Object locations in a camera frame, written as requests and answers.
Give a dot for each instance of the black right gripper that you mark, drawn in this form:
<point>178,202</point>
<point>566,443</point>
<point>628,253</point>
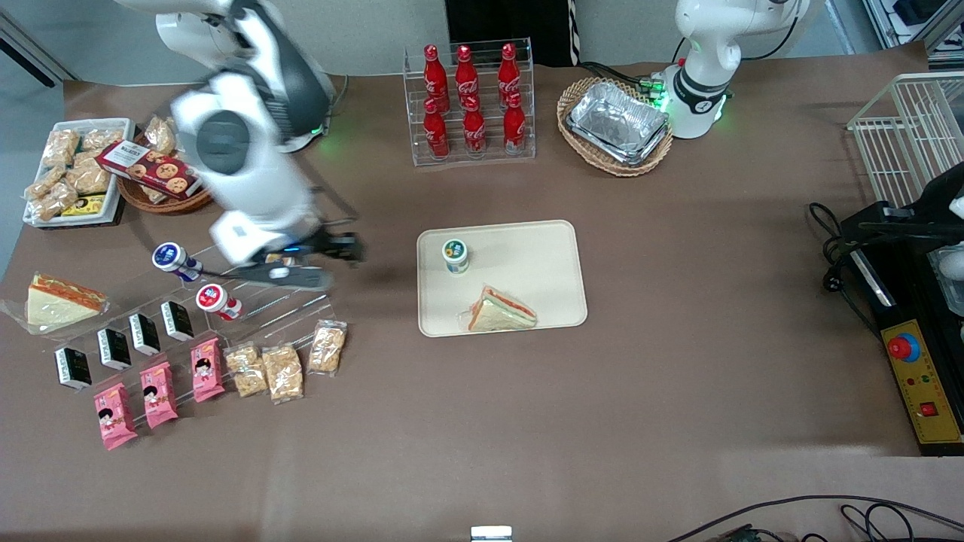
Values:
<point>322,245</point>

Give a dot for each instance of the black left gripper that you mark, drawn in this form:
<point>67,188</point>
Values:
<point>936,197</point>

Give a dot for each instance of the green gum bottle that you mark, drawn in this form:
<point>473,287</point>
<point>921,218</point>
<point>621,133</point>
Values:
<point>456,256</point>

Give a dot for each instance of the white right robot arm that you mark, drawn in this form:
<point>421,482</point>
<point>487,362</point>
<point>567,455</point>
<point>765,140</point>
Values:
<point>248,173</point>

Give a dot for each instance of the red gum bottle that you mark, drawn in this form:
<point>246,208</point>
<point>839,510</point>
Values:
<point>217,300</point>

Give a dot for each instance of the cream plastic serving tray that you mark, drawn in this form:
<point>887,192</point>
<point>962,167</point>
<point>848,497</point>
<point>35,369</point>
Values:
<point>527,256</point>

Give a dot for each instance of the blue gum bottle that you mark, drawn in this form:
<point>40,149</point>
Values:
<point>175,262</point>

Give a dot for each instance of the white rectangular snack tray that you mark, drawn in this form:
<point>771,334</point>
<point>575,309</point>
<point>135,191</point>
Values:
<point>113,197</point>

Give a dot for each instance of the clear bag of crisp snack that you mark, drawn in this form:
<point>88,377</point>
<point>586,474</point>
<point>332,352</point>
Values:
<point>246,369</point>
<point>283,372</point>
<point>328,347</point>

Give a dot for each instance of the clear acrylic stepped display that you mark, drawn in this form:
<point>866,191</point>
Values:
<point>260,309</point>

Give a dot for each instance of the red cola bottle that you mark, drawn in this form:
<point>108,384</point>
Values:
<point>474,128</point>
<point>465,68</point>
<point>509,66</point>
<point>514,124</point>
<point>431,68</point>
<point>434,128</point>

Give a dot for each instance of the clear acrylic bottle rack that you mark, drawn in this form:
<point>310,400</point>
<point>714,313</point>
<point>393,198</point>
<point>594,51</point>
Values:
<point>471,154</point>

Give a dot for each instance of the wrapped triangle sandwich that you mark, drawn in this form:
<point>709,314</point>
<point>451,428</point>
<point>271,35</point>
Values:
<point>60,301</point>
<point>501,310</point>

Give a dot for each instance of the black machine with yellow panel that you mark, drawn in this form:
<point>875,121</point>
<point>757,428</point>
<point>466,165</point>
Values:
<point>915,361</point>

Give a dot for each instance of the dark round wicker basket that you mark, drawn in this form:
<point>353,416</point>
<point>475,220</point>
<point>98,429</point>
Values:
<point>177,205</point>

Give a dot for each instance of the small black carton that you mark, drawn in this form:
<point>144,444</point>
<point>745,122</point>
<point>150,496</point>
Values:
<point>178,318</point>
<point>114,348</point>
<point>144,333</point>
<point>73,367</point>

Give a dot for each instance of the pink snack packet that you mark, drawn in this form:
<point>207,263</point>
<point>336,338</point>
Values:
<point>159,394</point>
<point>114,415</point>
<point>207,369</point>

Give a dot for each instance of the red cookie box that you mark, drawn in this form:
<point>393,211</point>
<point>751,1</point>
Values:
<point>151,169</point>

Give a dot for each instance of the brown pastry bag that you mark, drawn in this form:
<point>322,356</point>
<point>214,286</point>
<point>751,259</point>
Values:
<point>44,183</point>
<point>160,135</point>
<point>60,144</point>
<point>54,205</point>
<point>89,177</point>
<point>102,138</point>

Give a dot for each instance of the light round wicker basket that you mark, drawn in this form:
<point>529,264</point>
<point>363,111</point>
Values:
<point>580,154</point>

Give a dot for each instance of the small yellow box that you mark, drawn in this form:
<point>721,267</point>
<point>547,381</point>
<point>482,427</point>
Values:
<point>84,205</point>

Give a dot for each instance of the silver foil container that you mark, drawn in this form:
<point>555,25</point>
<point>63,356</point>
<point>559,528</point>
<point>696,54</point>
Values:
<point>619,124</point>

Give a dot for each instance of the dark metal bar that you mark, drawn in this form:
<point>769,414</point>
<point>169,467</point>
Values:
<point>26,49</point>

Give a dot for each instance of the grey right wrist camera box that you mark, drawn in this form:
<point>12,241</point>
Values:
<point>294,277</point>

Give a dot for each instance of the metal shelf frame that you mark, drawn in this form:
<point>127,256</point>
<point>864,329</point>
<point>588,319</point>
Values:
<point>941,22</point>

